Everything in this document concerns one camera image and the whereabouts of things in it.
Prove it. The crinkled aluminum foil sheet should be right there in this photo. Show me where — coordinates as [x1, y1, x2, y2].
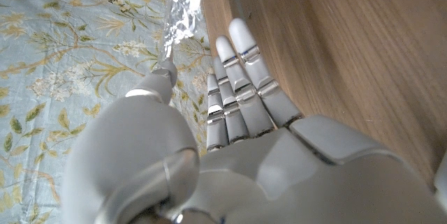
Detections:
[159, 0, 206, 66]

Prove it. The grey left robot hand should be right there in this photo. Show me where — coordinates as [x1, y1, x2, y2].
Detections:
[61, 17, 447, 224]

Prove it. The floral print backdrop cloth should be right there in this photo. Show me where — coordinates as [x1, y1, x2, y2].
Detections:
[0, 0, 214, 224]

